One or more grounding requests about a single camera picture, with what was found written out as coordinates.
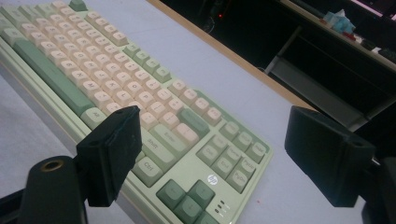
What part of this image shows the white table cover sheet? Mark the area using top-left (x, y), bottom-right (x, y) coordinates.
top-left (0, 0), bottom-right (368, 224)

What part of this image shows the pale blue packet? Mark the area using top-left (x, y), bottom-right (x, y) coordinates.
top-left (322, 8), bottom-right (357, 35)

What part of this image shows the small dark item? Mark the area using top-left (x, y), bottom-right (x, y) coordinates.
top-left (360, 38), bottom-right (377, 51)

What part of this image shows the green and pink keyboard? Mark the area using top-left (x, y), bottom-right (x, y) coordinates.
top-left (0, 0), bottom-right (275, 224)

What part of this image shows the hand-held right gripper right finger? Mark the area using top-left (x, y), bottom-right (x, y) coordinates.
top-left (284, 105), bottom-right (376, 208)

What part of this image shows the white metal frame desk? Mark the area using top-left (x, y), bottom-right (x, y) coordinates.
top-left (264, 0), bottom-right (396, 133)

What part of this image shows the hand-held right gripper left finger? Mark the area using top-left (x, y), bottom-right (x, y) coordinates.
top-left (76, 105), bottom-right (144, 208)

